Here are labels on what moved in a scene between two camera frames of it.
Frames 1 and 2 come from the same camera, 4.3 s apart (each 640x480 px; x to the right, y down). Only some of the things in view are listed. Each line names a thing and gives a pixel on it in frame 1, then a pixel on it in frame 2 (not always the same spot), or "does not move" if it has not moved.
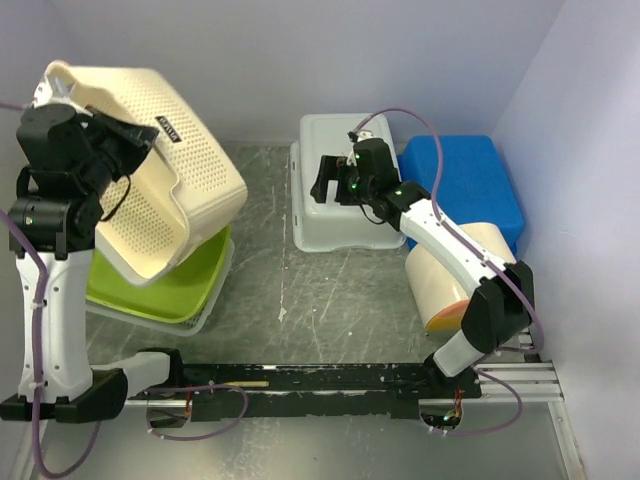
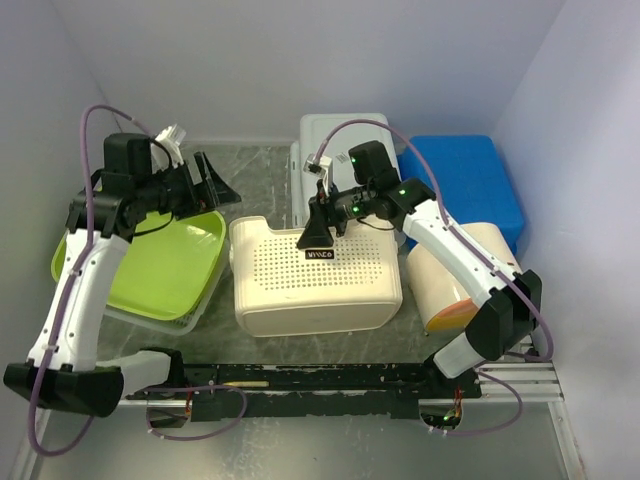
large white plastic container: x=332 y=225 does not move
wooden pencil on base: x=248 y=383 does not move
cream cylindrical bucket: x=438 y=298 does not move
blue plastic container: x=472 y=186 does not move
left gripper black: x=138 y=140 → x=214 y=191
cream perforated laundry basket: x=188 y=185 → x=281 y=290
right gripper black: x=331 y=169 → x=316 y=233
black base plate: x=261 y=391 does not move
